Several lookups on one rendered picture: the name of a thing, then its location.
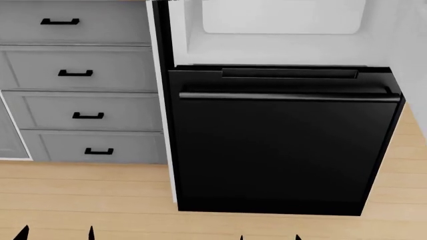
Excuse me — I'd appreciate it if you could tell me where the gray cabinet door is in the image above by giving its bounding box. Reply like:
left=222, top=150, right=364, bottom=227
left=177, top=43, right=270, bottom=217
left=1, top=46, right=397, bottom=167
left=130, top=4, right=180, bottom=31
left=0, top=96, right=33, bottom=161

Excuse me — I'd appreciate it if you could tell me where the white fridge interior compartment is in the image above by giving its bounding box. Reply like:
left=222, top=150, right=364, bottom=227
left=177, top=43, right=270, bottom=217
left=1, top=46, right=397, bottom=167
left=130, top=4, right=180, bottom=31
left=166, top=0, right=392, bottom=69

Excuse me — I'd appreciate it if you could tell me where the black fridge door edge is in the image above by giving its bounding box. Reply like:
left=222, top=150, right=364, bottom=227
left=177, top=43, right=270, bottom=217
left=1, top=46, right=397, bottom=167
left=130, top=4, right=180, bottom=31
left=151, top=0, right=176, bottom=71

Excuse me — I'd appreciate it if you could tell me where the white fridge crisper bin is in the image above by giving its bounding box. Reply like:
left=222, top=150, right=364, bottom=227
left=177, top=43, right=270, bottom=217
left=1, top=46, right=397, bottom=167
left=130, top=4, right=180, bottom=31
left=201, top=0, right=365, bottom=35

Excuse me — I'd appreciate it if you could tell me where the gray cabinet drawer front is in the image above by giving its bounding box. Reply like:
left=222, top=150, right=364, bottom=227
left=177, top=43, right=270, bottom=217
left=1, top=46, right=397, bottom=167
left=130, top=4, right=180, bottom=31
left=1, top=90, right=163, bottom=132
left=19, top=129, right=167, bottom=165
left=0, top=45, right=158, bottom=92
left=0, top=0, right=151, bottom=46

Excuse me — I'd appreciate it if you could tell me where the white cabinet side panel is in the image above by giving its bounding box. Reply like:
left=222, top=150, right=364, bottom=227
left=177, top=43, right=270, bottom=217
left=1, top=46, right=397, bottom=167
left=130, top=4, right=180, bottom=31
left=145, top=0, right=178, bottom=204

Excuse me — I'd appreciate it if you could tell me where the black drawer pull handle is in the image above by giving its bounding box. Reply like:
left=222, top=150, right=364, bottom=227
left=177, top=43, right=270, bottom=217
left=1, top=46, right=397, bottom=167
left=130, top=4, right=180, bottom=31
left=57, top=69, right=94, bottom=77
left=40, top=18, right=81, bottom=26
left=72, top=112, right=105, bottom=120
left=84, top=147, right=115, bottom=156

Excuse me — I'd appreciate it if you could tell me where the black freezer drawer handle bar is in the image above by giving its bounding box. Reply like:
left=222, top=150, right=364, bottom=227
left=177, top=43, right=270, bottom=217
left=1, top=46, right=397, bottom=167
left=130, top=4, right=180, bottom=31
left=179, top=86, right=400, bottom=103

